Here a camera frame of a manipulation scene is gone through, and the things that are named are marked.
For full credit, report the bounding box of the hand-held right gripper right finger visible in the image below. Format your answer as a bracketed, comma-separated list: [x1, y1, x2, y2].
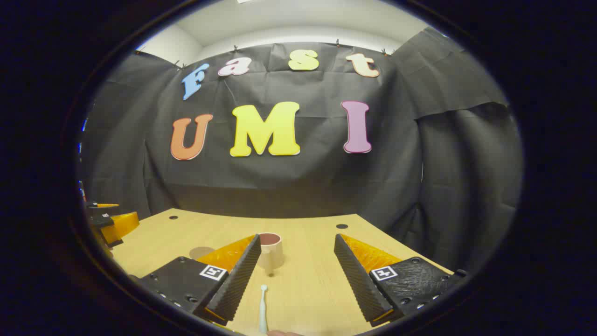
[333, 233, 468, 327]

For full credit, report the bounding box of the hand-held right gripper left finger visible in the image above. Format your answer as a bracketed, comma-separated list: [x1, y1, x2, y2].
[138, 233, 262, 326]

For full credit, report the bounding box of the white toothbrush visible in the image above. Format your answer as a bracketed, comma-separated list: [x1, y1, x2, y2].
[259, 284, 269, 335]

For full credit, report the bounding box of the beige cup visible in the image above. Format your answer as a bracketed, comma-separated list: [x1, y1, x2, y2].
[257, 232, 284, 271]

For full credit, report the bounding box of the wooden desktop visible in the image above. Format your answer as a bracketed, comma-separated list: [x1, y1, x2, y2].
[111, 208, 455, 336]

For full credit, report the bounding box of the black backdrop cloth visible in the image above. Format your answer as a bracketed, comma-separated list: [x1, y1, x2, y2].
[77, 26, 523, 276]

